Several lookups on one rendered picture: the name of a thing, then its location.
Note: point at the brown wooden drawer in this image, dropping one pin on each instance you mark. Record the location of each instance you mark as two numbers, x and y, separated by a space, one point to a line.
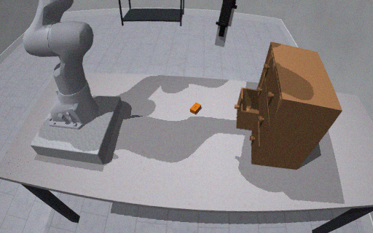
255 139
269 69
249 110
264 120
274 96
263 89

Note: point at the orange nine-volt battery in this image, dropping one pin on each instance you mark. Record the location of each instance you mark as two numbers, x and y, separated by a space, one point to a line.
195 108

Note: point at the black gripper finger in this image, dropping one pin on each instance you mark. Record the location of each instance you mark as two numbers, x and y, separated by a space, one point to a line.
231 16
223 22

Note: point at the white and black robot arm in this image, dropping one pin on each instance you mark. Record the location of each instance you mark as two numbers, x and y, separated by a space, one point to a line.
47 36

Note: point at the brown wooden chest of drawers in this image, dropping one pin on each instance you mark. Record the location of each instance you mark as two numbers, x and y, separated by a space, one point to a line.
308 108

